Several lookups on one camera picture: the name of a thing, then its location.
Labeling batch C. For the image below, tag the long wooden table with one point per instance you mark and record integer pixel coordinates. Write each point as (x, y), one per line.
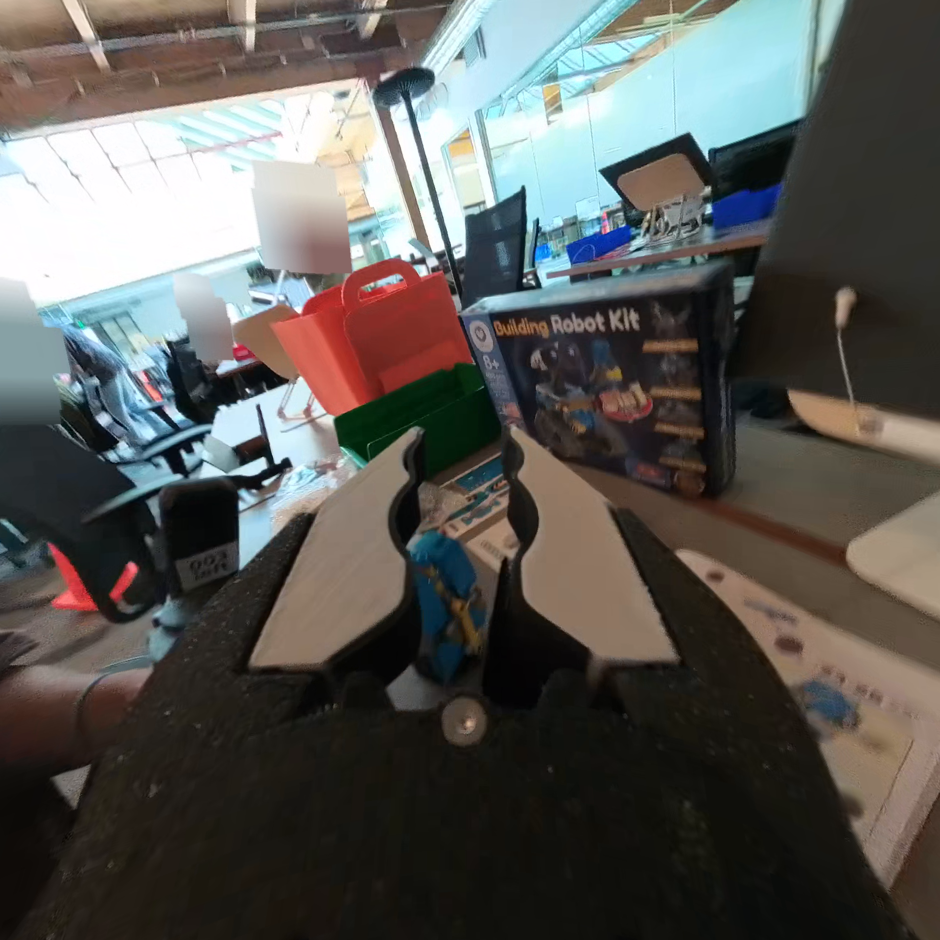
(661, 253)

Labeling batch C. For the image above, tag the bubble wrap bag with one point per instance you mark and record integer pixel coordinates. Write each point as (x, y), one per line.
(316, 474)

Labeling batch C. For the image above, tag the white table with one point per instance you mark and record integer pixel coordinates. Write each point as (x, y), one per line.
(235, 426)

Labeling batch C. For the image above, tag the folded instruction booklet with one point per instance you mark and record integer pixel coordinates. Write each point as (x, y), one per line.
(830, 697)

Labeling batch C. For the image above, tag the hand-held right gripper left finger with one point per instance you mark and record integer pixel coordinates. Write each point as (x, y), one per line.
(330, 580)

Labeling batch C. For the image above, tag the dark blue toy kit box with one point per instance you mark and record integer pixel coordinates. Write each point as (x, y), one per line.
(609, 382)

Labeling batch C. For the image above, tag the small blue bin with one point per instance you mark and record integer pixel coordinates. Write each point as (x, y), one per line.
(745, 205)
(598, 242)

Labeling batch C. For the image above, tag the black floor lamp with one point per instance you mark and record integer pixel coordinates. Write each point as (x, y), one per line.
(418, 147)

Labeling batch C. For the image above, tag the blue grey toy robot model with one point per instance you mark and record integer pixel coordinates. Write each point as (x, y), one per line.
(444, 602)

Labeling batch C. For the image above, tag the wooden stand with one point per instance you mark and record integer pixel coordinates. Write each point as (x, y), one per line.
(301, 411)

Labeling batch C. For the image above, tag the green storage bin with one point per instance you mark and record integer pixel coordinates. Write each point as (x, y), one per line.
(433, 418)

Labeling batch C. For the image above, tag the sticker sheet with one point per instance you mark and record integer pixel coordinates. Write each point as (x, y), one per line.
(477, 499)

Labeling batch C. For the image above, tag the white desk lamp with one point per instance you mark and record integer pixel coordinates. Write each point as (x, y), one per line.
(903, 551)

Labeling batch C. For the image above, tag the black mesh office chair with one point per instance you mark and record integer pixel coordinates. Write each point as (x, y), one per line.
(496, 242)

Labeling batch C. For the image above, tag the orange bin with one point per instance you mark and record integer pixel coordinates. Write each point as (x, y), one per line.
(382, 330)

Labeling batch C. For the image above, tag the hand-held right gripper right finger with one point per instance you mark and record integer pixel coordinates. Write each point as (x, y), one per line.
(595, 580)

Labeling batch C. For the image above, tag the dark panel board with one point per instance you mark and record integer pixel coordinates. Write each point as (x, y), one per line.
(866, 220)

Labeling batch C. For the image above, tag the black phone stand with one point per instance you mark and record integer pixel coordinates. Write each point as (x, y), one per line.
(268, 455)

